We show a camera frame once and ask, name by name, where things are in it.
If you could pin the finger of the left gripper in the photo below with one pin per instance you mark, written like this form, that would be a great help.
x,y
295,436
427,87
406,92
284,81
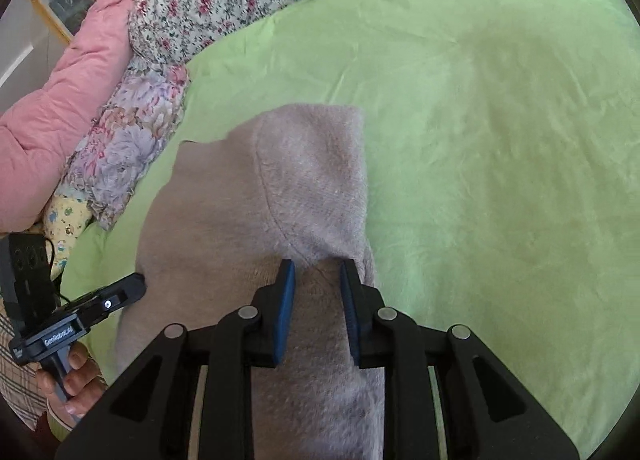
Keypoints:
x,y
122,293

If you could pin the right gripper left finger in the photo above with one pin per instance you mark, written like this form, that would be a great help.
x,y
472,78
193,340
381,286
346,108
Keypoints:
x,y
187,380

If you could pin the pink quilted blanket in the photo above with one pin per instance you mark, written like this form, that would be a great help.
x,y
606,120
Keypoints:
x,y
41,131

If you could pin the green bed sheet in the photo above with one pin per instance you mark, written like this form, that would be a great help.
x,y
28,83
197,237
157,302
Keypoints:
x,y
501,142

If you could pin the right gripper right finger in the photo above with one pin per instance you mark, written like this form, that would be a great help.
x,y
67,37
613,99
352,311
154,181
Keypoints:
x,y
446,393

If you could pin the pastel floral pillow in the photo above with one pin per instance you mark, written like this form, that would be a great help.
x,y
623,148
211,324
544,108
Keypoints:
x,y
133,127

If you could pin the yellow patterned cloth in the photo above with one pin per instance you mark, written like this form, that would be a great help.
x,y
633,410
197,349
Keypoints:
x,y
63,221

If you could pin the beige fleece garment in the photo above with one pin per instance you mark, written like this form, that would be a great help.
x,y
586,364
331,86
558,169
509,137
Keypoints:
x,y
288,184

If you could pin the person's left hand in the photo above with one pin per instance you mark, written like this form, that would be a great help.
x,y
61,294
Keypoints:
x,y
84,385

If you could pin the plaid checked cloth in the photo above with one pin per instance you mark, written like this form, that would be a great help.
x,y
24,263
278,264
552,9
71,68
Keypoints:
x,y
18,383

